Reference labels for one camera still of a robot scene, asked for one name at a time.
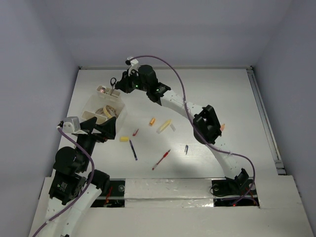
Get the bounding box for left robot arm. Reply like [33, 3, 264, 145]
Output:
[33, 117, 117, 237]

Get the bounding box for clear tape roll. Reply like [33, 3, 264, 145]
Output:
[95, 108, 105, 116]

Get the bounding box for purple gel pen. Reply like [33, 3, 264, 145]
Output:
[129, 140, 138, 160]

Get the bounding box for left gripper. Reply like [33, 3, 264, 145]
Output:
[77, 115, 117, 170]

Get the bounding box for black handled scissors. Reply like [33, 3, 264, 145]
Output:
[110, 77, 117, 95]

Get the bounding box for beige masking tape roll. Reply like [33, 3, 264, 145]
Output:
[103, 105, 118, 119]

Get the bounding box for cream divided pen holder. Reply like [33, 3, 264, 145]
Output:
[96, 85, 122, 102]

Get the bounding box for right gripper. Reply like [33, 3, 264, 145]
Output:
[115, 69, 149, 94]

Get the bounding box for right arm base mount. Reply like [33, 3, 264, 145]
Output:
[209, 179, 259, 207]

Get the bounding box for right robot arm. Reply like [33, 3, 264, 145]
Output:
[115, 65, 249, 194]

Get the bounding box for red gel pen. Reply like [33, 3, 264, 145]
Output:
[152, 149, 171, 170]

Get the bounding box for yellow highlighter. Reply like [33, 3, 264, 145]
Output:
[157, 119, 172, 134]

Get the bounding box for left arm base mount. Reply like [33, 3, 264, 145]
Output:
[91, 179, 125, 208]

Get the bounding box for yellow eraser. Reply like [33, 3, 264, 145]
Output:
[119, 136, 129, 142]

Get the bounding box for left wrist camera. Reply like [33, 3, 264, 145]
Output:
[58, 117, 81, 134]

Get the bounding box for clear highlighter cap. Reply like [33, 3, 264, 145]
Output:
[170, 124, 176, 131]

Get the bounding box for white perforated storage basket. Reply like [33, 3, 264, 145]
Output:
[81, 95, 127, 132]

